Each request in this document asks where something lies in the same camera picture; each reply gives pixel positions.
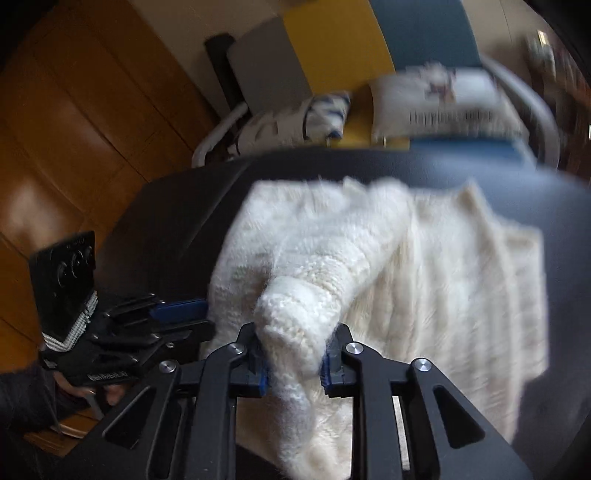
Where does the wooden desk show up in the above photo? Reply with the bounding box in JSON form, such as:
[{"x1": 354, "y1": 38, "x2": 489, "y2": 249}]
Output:
[{"x1": 526, "y1": 46, "x2": 591, "y2": 176}]

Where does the white knit sweater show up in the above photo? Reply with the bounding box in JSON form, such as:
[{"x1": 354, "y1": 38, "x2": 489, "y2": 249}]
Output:
[{"x1": 208, "y1": 178, "x2": 550, "y2": 480}]

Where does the grey yellow blue sofa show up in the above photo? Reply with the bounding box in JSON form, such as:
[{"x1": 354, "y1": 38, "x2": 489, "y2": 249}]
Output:
[{"x1": 191, "y1": 0, "x2": 561, "y2": 171}]

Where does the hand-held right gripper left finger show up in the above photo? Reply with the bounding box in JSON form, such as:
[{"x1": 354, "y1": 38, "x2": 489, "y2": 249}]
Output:
[{"x1": 60, "y1": 322, "x2": 271, "y2": 480}]

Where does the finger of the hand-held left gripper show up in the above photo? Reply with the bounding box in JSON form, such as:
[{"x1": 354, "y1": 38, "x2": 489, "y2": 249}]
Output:
[
  {"x1": 92, "y1": 320, "x2": 215, "y2": 354},
  {"x1": 99, "y1": 293, "x2": 208, "y2": 325}
]

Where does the grey deer print pillow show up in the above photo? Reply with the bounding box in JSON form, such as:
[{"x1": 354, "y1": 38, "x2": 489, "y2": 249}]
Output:
[{"x1": 369, "y1": 65, "x2": 532, "y2": 144}]

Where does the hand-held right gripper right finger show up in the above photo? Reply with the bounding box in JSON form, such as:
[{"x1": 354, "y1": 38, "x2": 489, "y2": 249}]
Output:
[{"x1": 321, "y1": 323, "x2": 532, "y2": 480}]

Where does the white printed pillow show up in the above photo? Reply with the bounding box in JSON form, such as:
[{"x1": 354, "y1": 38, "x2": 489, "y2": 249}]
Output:
[{"x1": 228, "y1": 108, "x2": 308, "y2": 155}]

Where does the person's left hand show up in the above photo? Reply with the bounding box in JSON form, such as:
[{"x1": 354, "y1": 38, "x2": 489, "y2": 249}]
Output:
[{"x1": 54, "y1": 369, "x2": 126, "y2": 409}]

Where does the group of jars and bottles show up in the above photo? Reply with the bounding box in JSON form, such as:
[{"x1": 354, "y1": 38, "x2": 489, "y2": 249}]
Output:
[{"x1": 529, "y1": 30, "x2": 557, "y2": 70}]

